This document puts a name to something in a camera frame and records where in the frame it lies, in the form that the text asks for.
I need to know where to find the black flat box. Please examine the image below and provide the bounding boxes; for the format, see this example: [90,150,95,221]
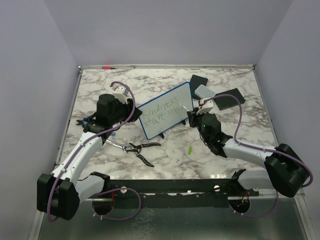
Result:
[189,74,208,91]

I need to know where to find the blue handled cutters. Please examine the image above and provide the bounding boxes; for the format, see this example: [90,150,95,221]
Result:
[76,114,95,128]

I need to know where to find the red pen at back rail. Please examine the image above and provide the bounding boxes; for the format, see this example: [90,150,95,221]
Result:
[101,66,117,70]

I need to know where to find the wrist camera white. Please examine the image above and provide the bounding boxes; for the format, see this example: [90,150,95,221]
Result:
[196,97,214,115]
[111,84,129,104]

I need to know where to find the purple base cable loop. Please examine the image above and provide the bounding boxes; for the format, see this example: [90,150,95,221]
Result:
[91,186,142,221]

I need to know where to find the black network switch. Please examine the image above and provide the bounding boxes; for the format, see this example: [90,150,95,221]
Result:
[214,88,246,111]

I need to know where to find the aluminium table frame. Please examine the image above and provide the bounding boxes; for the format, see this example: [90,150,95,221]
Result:
[36,66,314,228]

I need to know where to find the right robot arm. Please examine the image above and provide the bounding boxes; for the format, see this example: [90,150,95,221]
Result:
[187,108,313,198]

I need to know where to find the white small router box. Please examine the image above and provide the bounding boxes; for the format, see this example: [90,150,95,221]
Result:
[193,84,216,100]

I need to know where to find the green marker cap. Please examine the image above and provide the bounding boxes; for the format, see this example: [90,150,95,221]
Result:
[187,146,192,155]

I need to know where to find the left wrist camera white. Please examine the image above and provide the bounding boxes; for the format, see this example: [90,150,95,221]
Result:
[111,84,129,104]

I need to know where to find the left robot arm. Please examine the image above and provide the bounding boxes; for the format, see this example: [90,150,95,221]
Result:
[36,93,142,222]

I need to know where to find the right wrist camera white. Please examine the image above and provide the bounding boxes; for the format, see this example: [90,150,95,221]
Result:
[196,97,214,115]

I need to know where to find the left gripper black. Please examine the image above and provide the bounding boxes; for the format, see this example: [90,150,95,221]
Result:
[109,97,142,125]

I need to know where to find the blue framed whiteboard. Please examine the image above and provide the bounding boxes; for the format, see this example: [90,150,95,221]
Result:
[138,81,194,140]

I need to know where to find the black handled pliers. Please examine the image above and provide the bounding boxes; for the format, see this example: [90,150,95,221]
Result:
[125,141,162,168]

